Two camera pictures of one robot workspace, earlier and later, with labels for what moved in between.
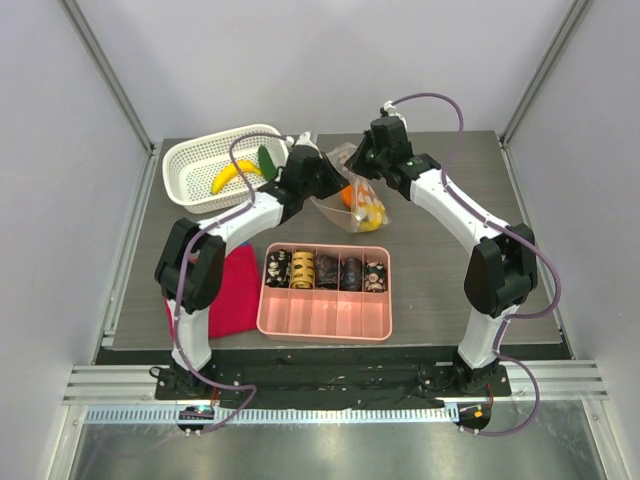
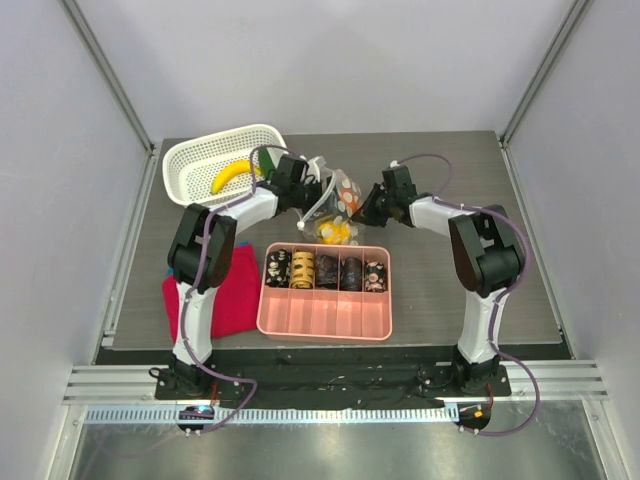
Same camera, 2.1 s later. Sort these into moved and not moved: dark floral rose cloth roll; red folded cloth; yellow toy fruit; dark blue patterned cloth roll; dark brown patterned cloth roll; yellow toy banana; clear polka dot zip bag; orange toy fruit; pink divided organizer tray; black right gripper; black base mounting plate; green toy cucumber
Moved: yellow toy fruit; clear polka dot zip bag; black right gripper; orange toy fruit
Not moved: black base mounting plate; pink divided organizer tray; red folded cloth; yellow toy banana; green toy cucumber; dark blue patterned cloth roll; dark floral rose cloth roll; dark brown patterned cloth roll
